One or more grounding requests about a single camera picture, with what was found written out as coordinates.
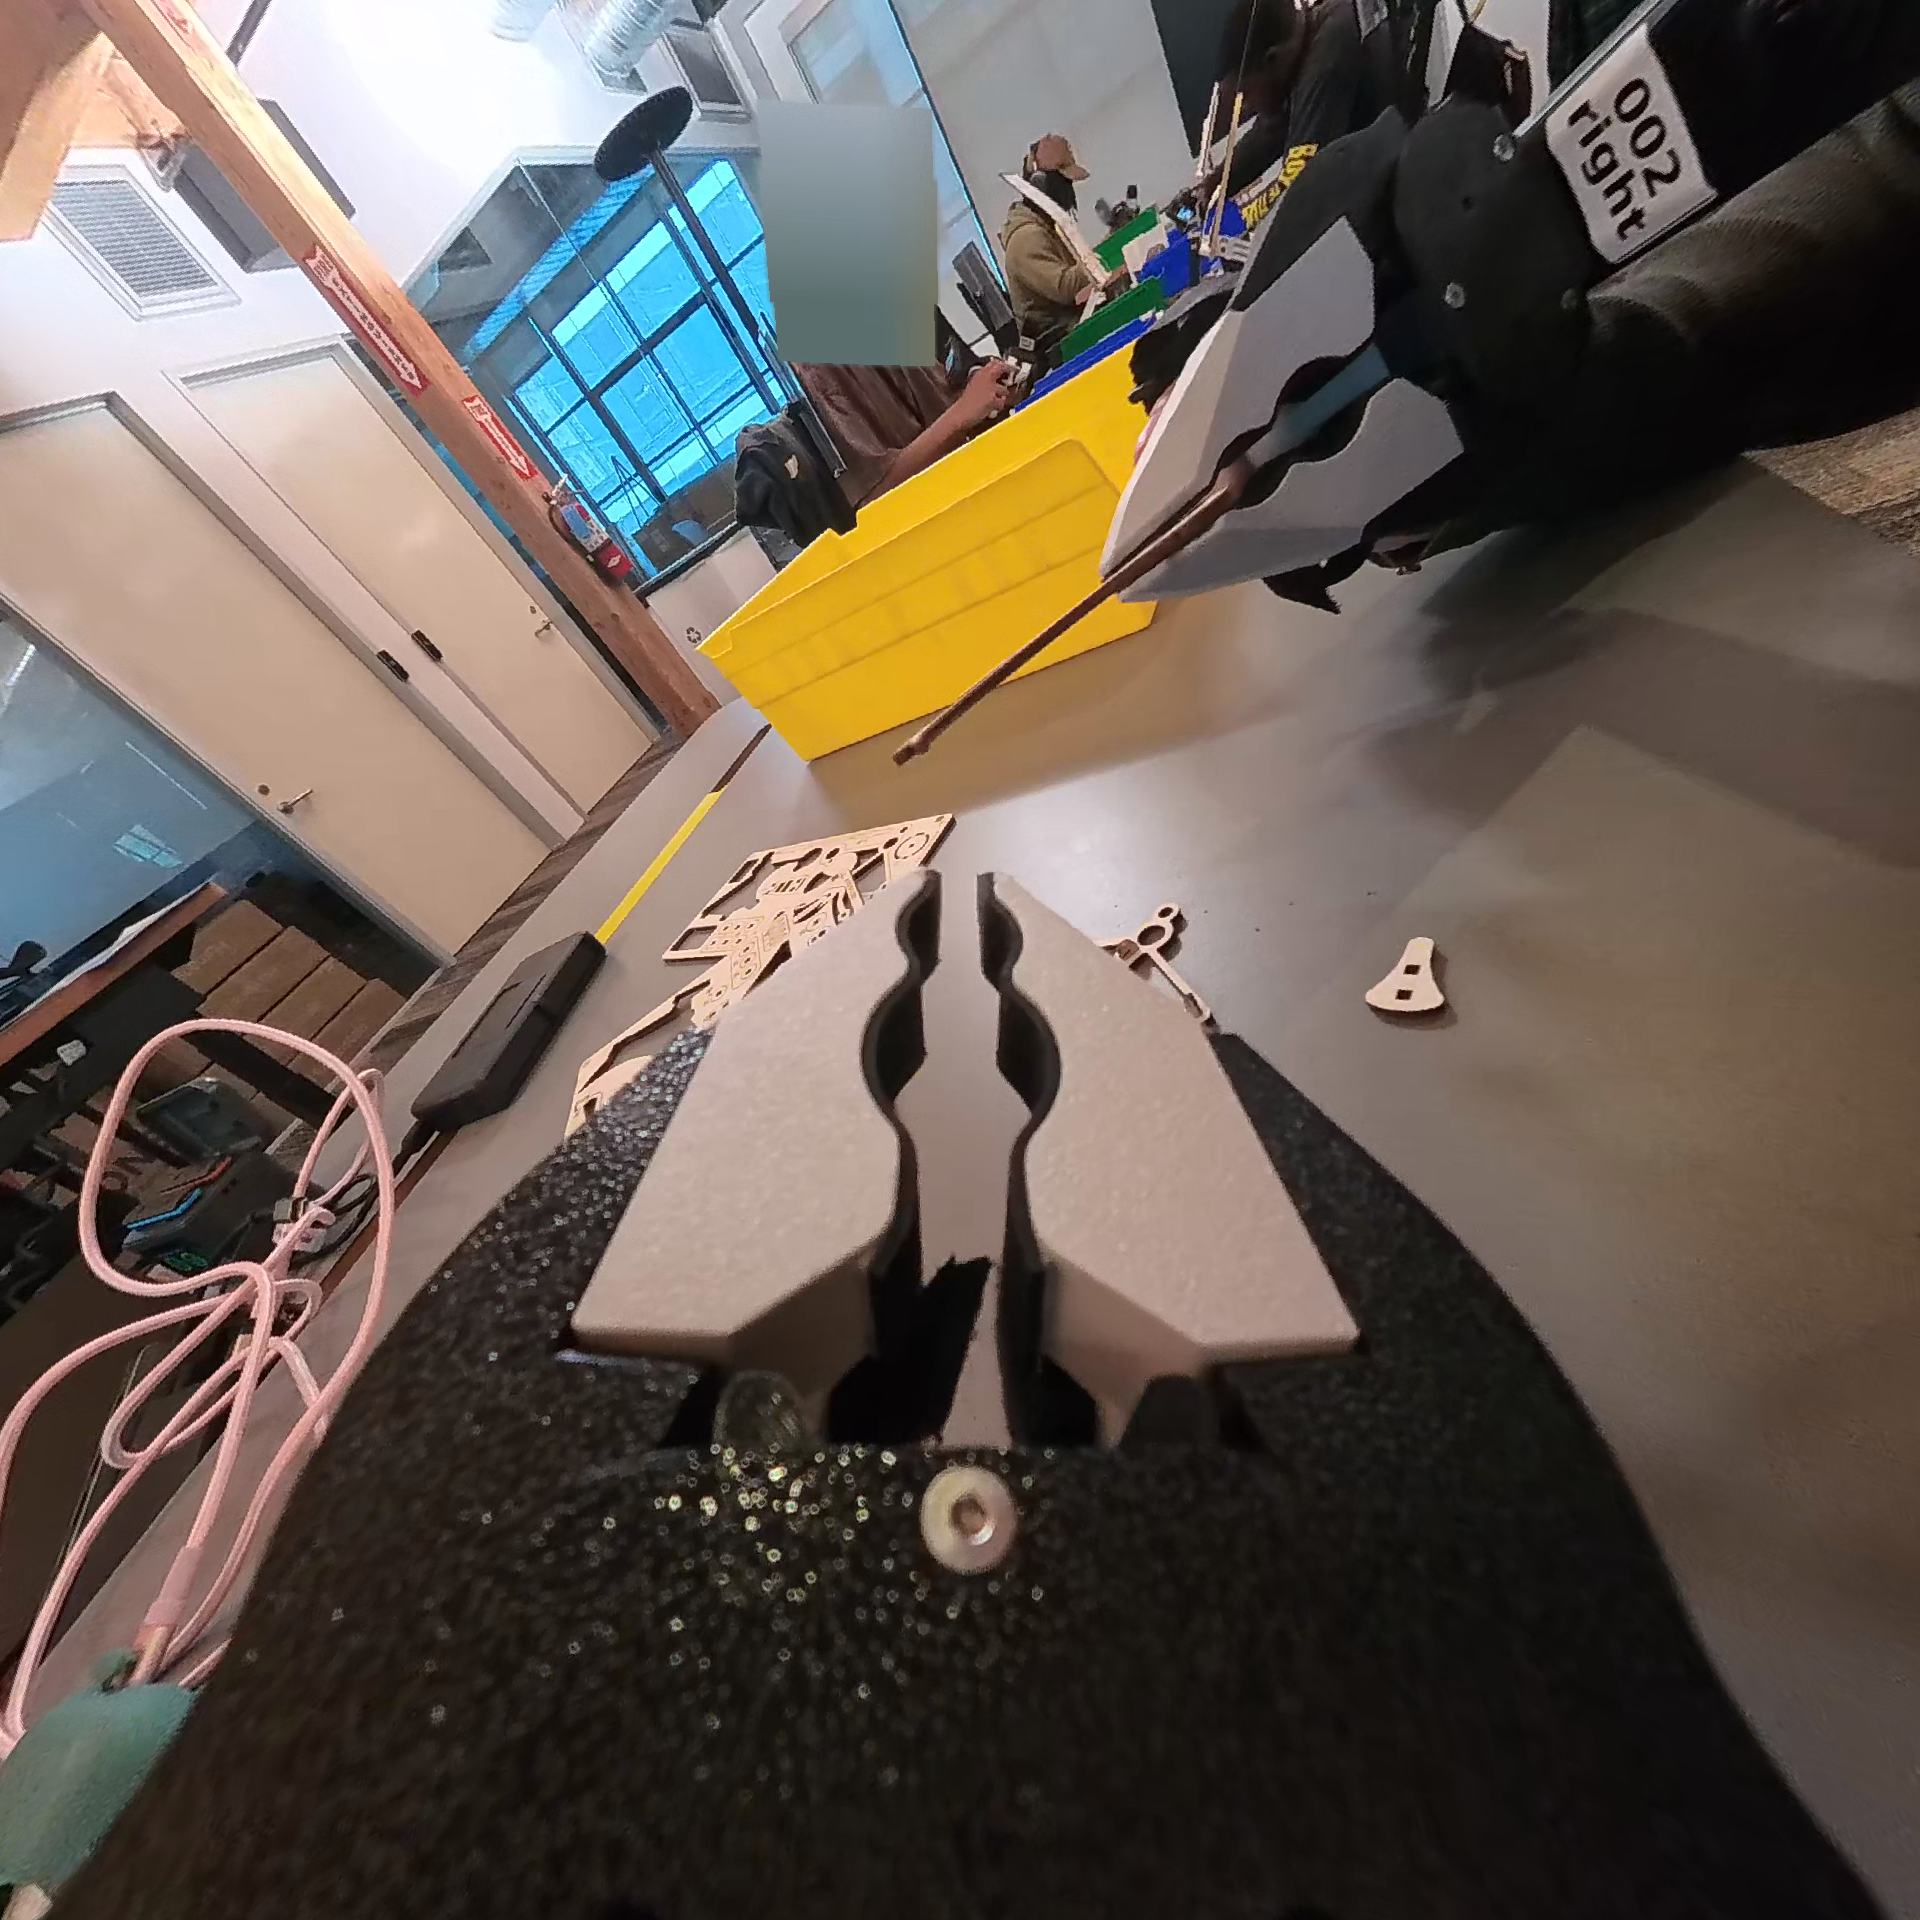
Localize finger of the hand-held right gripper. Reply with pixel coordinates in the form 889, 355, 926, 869
1099, 208, 1386, 578
1153, 375, 1473, 599

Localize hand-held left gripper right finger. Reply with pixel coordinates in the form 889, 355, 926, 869
976, 871, 1364, 1450

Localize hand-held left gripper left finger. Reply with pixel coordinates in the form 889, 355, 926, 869
570, 866, 947, 1440

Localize wooden bicycle frame assembly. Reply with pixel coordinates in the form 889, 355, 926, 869
1099, 903, 1216, 1034

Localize wooden saddle part with holes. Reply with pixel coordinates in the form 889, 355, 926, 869
1362, 935, 1456, 1025

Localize long wooden model strut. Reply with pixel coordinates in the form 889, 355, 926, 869
891, 462, 1251, 770

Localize person's right forearm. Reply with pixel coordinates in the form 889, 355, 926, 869
1500, 83, 1920, 529

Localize wooden parts sheet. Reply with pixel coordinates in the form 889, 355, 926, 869
565, 809, 961, 1137

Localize small green bin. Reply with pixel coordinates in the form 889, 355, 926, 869
1083, 211, 1179, 326

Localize blue plastic bin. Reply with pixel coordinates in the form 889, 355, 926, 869
1027, 307, 1157, 408

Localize black flat device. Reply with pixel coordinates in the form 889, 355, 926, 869
410, 931, 609, 1135

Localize yellow plastic bin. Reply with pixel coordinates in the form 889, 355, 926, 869
699, 349, 1169, 765

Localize wooden shelf with clutter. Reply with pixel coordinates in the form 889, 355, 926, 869
0, 879, 453, 1322

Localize large gridded window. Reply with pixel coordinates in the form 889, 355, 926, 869
403, 146, 842, 590

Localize red fire extinguisher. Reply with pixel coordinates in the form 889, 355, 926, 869
547, 482, 640, 590

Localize white door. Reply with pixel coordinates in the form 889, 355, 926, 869
164, 344, 662, 841
0, 399, 587, 962

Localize black round lamp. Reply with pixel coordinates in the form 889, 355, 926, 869
593, 85, 697, 183

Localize teal device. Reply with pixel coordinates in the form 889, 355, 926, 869
0, 1651, 201, 1896

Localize silver ventilation duct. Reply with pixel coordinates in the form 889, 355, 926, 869
576, 0, 723, 85

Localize pink cable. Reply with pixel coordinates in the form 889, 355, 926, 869
0, 1019, 403, 1766

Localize wooden building post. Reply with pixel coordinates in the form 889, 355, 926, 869
0, 0, 724, 742

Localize white wall vent grille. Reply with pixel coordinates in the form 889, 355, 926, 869
42, 171, 242, 321

